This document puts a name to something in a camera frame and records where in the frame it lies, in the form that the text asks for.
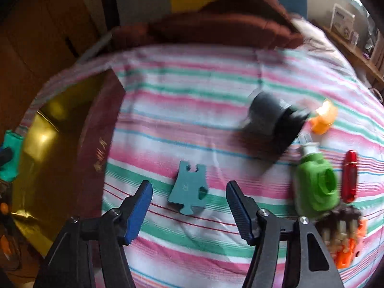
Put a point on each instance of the yellow orange plastic scoop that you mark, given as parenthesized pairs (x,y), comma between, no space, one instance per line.
(324,117)

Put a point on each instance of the striped bed sheet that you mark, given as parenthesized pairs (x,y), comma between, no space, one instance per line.
(188,103)

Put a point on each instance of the black jar with clear lid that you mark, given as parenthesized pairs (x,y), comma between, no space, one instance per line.
(273,120)

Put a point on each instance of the gold tray box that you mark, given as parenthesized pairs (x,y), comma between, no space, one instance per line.
(63,158)

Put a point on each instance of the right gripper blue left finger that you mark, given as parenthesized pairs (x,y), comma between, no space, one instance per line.
(132,213)

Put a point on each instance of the green plug-in device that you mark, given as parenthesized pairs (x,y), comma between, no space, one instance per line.
(315,183)

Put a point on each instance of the teal plastic spool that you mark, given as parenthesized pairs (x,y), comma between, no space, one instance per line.
(10,155)

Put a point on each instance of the wooden side table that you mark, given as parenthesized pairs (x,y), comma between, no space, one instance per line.
(366,70)

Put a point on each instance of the red metallic oblong object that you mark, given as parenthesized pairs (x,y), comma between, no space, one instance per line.
(349,177)

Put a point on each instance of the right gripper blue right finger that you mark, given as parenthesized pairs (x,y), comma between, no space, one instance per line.
(244,210)

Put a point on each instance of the brown quilted blanket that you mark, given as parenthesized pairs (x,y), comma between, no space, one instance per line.
(262,24)

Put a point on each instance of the white product box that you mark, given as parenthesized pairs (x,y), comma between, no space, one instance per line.
(342,22)

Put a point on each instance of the grey-blue plastic piece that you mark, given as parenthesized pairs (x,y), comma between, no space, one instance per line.
(190,188)

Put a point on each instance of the orange building block toy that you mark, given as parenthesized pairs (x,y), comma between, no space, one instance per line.
(343,231)

